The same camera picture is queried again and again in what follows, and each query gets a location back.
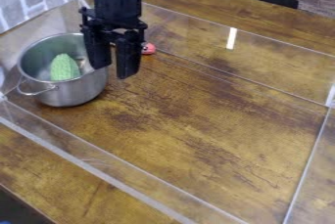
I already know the clear acrylic barrier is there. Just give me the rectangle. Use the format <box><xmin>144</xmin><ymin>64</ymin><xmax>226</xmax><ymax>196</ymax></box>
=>
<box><xmin>0</xmin><ymin>5</ymin><xmax>335</xmax><ymax>224</ymax></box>

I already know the green knitted vegetable toy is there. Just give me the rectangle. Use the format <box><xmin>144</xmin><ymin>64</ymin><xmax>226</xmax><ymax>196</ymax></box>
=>
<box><xmin>51</xmin><ymin>54</ymin><xmax>80</xmax><ymax>81</ymax></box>

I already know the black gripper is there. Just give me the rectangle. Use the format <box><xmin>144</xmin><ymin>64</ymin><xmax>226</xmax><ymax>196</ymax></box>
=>
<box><xmin>80</xmin><ymin>0</ymin><xmax>147</xmax><ymax>79</ymax></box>

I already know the orange spoon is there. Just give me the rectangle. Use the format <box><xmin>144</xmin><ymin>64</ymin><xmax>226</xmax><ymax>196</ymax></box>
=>
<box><xmin>108</xmin><ymin>41</ymin><xmax>157</xmax><ymax>56</ymax></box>

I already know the silver metal pot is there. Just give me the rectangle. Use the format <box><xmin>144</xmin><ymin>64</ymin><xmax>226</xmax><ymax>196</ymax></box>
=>
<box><xmin>17</xmin><ymin>33</ymin><xmax>108</xmax><ymax>107</ymax></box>

